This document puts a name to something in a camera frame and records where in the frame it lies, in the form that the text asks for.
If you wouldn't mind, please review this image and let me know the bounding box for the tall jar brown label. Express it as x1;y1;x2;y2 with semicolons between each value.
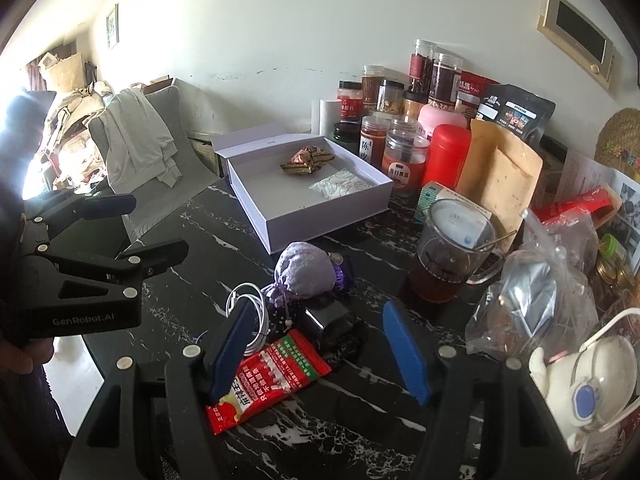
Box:
360;64;385;117

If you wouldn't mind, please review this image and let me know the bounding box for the white cardboard gift box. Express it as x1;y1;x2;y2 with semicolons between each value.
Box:
212;132;394;256

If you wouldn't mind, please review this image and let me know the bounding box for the printed paper leaflet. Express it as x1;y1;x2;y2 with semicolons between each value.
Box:
559;149;640;272

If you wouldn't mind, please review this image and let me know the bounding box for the pink plastic bottle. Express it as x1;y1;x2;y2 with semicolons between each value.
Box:
417;103;469;142

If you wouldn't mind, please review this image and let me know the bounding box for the yellow powder jar black lid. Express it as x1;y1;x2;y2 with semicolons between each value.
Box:
402;90;429;122

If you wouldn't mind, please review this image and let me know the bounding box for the woven straw fan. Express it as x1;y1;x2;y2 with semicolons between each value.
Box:
594;108;640;182

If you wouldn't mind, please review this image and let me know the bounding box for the lavender drawstring sachet pouch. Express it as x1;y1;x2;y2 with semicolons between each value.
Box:
262;242;336;309

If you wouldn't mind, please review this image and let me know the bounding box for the glass mug with tea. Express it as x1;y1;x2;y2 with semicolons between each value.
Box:
409;198;507;304

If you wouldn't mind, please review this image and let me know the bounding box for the tall jar dark red label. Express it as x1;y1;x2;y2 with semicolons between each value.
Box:
428;52;462;112

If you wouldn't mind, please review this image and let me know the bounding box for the black square heart case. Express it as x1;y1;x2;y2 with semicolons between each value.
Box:
304;302;357;342

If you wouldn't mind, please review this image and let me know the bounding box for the green white medicine box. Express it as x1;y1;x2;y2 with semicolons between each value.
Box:
413;181;494;227

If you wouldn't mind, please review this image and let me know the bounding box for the red label jar black lid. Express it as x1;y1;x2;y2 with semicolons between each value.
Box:
336;80;364;122

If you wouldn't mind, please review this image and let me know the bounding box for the person's left hand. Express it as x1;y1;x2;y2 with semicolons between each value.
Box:
0;337;56;377

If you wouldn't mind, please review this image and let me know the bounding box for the grey garment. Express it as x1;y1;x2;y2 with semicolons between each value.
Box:
101;87;184;197

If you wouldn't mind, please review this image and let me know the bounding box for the red plastic canister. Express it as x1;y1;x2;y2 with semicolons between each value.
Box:
421;124;474;192

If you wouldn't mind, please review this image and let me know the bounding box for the gold brocade pouch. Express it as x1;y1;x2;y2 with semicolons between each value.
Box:
279;144;335;177

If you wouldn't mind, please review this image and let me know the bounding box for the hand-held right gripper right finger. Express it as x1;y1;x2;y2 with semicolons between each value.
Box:
382;301;577;480

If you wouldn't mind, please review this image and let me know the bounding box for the small framed wall picture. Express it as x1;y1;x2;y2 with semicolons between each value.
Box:
105;3;120;51

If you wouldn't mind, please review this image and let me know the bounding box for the red snack packet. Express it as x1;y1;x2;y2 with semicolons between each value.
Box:
205;330;334;436

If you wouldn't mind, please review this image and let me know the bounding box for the clear jar orange label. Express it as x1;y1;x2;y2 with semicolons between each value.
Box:
381;130;431;197

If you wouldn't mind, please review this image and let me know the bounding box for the clear plastic bag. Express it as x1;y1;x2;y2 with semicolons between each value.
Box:
464;209;602;362

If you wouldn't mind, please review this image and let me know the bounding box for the white patterned sachet packet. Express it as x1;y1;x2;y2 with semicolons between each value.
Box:
308;169;377;201

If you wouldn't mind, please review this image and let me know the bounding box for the white respirator mask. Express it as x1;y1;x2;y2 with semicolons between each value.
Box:
528;307;640;454

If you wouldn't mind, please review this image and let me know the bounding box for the grey upholstered chair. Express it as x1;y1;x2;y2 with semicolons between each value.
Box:
89;84;222;242

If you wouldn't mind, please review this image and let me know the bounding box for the nut jar black lid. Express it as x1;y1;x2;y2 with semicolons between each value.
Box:
378;79;405;117

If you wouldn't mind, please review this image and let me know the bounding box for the pile of household clutter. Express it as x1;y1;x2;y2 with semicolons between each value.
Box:
24;50;117;192

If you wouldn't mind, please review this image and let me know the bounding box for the beige slatted panel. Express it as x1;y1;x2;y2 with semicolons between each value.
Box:
187;130;221;177

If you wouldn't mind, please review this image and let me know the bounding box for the red goji packet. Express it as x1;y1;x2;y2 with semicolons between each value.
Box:
531;187;622;232

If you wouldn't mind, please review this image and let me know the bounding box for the white paper roll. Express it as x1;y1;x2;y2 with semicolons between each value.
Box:
310;98;341;137

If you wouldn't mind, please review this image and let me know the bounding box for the black stand-up pouch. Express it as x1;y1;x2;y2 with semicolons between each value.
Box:
474;84;557;149

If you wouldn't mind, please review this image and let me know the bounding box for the green jar black lid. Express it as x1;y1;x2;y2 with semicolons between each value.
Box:
332;121;364;148

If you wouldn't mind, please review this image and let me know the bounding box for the red foil pouch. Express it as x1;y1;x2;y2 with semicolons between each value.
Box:
457;69;501;122

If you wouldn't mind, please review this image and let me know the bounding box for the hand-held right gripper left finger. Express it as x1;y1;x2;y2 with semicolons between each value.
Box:
60;299;259;480

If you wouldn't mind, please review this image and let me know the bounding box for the kraft paper pouch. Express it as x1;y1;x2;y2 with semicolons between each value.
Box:
456;118;544;252

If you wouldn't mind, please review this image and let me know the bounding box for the white charging cable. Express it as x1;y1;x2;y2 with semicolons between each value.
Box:
225;283;269;357

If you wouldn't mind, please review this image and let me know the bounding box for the purple tassel charm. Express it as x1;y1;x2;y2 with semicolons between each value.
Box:
328;254;357;292

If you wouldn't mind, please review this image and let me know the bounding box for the green lid glass jar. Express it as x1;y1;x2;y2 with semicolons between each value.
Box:
597;233;629;267

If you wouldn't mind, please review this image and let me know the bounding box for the red jar white label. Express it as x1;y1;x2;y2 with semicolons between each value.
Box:
359;115;392;162

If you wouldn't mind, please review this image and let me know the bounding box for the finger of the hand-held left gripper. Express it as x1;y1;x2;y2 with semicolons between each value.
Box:
29;239;190;307
22;193;138;241

